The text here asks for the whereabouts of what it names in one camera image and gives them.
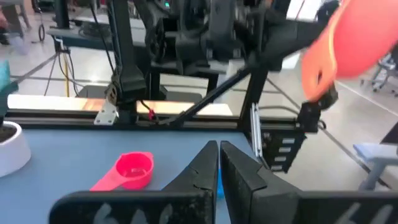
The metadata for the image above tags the yellow cable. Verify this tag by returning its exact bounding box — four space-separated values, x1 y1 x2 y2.
63 52 71 98

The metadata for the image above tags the black aluminium table frame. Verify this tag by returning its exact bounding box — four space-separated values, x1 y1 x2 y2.
0 62 308 175

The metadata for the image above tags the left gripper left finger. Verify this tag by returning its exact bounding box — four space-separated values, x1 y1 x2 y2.
49 139 219 224

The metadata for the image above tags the pale blue bench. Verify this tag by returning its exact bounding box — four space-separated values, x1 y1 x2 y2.
353 142 398 191

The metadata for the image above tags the pink-red measuring cup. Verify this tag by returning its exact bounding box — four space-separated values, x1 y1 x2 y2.
89 151 155 192

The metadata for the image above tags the artificial teal succulent plant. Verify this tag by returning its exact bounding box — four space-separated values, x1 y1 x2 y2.
0 59 19 125

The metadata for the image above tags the grey desk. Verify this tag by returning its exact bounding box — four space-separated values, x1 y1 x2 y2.
46 14 147 52

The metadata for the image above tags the silver aluminium rail strip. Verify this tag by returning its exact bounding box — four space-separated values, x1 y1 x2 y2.
250 102 262 158

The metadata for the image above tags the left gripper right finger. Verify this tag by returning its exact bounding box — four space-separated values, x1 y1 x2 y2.
220 140 398 224

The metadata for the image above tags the black mounted device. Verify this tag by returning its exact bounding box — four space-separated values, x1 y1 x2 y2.
297 83 340 133

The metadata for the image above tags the person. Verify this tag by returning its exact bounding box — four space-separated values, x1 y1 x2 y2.
0 0 32 56

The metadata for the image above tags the grey office chair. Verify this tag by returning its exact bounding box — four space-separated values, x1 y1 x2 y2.
360 52 398 98

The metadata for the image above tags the white plant pot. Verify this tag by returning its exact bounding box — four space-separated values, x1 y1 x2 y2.
0 120 32 178

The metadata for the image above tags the silver corner bracket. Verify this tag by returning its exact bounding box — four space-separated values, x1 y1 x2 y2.
93 98 119 126

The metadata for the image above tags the blue measuring cup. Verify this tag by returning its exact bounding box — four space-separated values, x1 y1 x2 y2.
216 167 225 200

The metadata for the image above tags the black panel with white labels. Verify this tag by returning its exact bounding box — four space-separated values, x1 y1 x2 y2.
261 127 307 174

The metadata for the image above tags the orange measuring cup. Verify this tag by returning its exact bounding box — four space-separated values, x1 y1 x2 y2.
300 0 398 102

